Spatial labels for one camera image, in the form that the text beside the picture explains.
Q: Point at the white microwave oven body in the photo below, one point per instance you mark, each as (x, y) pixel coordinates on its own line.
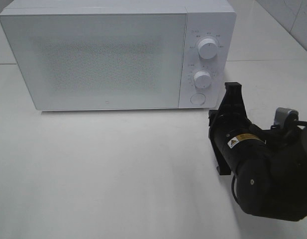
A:
(215, 18)

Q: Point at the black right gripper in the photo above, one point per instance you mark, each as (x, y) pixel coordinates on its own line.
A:
(225, 123)

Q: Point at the round white door release button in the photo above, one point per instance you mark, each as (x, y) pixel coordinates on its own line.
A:
(198, 99)

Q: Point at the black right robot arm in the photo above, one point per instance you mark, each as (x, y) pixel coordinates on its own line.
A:
(268, 166)

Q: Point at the white microwave knob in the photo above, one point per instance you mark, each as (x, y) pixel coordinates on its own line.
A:
(202, 79)
(207, 47)

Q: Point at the white microwave door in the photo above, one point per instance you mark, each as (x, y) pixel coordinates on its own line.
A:
(97, 62)

